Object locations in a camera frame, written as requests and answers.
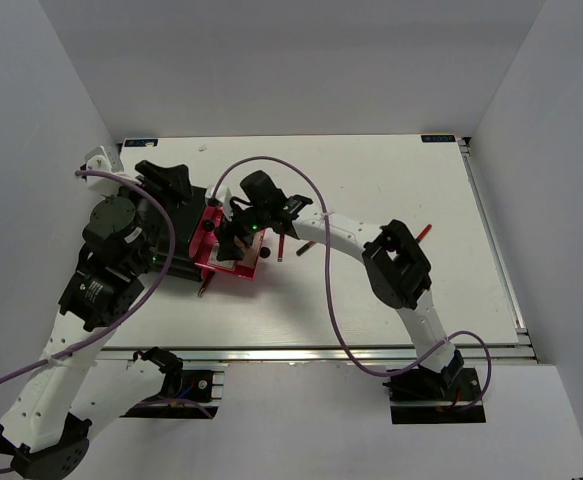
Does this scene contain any bright red lip gloss tube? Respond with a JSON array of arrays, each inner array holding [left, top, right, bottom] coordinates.
[[416, 224, 432, 243]]

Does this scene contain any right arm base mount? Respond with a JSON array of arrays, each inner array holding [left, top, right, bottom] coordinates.
[[383, 368, 486, 425]]

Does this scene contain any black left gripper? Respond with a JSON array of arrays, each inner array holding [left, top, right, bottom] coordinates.
[[102, 159, 194, 272]]

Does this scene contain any clear multicolour eyeshadow palette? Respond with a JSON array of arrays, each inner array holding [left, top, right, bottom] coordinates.
[[241, 232, 263, 264]]

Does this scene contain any blue logo sticker left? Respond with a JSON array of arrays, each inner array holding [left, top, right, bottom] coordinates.
[[123, 138, 158, 148]]

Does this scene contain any black drawer organizer box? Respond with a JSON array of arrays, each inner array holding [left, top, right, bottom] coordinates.
[[138, 186, 206, 282]]

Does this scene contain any black round drawer knob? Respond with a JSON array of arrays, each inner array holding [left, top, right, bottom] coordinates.
[[259, 247, 271, 259]]

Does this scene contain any red lip gloss under tray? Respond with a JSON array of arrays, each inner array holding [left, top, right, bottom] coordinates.
[[197, 271, 215, 298]]

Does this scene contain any pink drawer tray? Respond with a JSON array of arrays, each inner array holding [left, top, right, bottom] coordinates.
[[189, 207, 265, 280]]

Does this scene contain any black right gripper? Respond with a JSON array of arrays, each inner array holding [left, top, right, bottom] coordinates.
[[214, 197, 270, 261]]

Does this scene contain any blue logo sticker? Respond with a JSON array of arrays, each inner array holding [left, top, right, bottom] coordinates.
[[420, 134, 456, 143], [123, 138, 158, 148]]

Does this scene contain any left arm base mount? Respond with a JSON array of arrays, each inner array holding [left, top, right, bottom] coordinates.
[[122, 366, 225, 420]]

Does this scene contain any orange lip gloss black cap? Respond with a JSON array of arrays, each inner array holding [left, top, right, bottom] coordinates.
[[296, 241, 316, 257]]

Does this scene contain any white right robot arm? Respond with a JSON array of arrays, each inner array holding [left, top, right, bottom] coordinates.
[[205, 170, 464, 399]]

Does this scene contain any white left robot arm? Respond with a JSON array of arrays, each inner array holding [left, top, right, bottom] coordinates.
[[0, 161, 193, 479]]

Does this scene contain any aluminium table edge rail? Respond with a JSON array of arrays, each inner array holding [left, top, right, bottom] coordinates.
[[98, 344, 537, 365]]

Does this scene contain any dark red lip gloss tube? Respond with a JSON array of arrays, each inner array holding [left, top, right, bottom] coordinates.
[[277, 234, 286, 262]]

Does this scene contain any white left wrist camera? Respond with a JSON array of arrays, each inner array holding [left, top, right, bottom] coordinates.
[[78, 145, 138, 196]]

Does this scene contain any blue logo sticker right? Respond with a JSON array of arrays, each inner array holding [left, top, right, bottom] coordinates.
[[420, 134, 456, 143]]

